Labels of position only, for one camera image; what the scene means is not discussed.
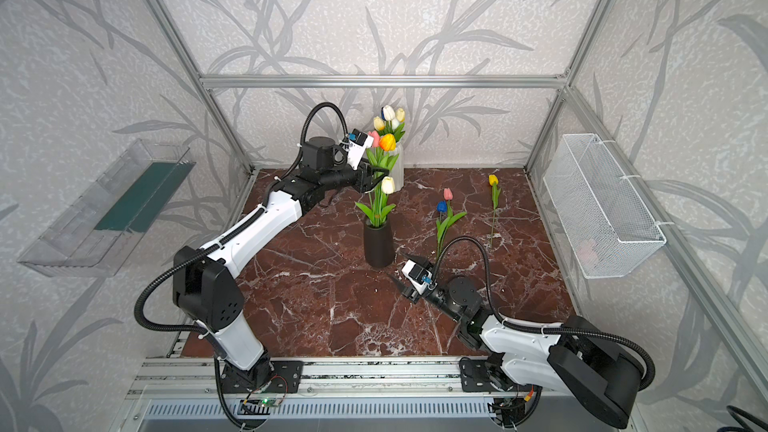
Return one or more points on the clear plastic wall tray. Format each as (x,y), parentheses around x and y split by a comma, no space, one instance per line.
(98,232)

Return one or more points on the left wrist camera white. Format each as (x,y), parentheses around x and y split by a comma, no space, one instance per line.
(355,146)

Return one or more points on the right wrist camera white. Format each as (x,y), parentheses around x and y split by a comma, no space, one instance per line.
(418,272)

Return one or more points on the cream tulip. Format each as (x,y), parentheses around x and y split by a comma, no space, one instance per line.
(379,208)

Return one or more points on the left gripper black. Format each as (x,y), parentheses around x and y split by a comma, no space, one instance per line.
(365,174)

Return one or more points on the bright yellow artificial tulip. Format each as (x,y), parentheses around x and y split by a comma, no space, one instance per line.
(393,127)

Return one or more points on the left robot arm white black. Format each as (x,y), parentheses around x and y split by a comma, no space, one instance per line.
(206,287)

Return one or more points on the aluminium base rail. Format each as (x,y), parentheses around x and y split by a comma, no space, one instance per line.
(318,388)

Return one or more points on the white ribbed ceramic vase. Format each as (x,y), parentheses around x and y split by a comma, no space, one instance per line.
(397,169)

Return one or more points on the white wire mesh basket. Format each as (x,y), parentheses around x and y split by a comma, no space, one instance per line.
(609,227)

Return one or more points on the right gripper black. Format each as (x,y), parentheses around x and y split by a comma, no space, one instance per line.
(411,288)

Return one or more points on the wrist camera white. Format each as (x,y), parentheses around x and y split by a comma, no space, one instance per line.
(355,146)
(418,272)

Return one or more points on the green circuit board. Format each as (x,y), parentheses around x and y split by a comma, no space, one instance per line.
(260,405)

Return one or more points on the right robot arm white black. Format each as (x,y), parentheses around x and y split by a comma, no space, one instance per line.
(603,372)

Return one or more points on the small yellow tulip lying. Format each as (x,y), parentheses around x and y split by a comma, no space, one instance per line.
(495,196)

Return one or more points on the orange pink tulip bundle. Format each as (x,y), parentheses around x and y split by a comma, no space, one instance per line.
(381,154)

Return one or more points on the black cylindrical vase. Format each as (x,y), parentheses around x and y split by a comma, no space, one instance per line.
(378,244)

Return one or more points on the white artificial tulip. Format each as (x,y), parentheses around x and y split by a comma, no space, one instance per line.
(388,113)

